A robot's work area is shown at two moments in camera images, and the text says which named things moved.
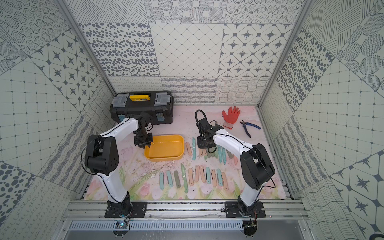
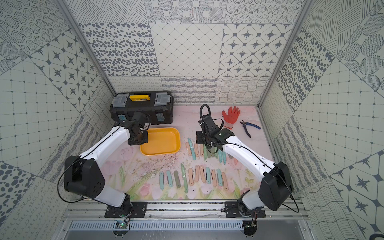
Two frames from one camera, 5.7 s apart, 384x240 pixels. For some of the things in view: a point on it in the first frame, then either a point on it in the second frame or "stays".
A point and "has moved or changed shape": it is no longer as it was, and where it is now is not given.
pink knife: x=202 y=174 stays
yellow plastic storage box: x=165 y=148 has moved or changed shape
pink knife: x=213 y=177 stays
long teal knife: x=193 y=148 has moved or changed shape
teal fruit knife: x=220 y=152 stays
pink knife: x=224 y=181 stays
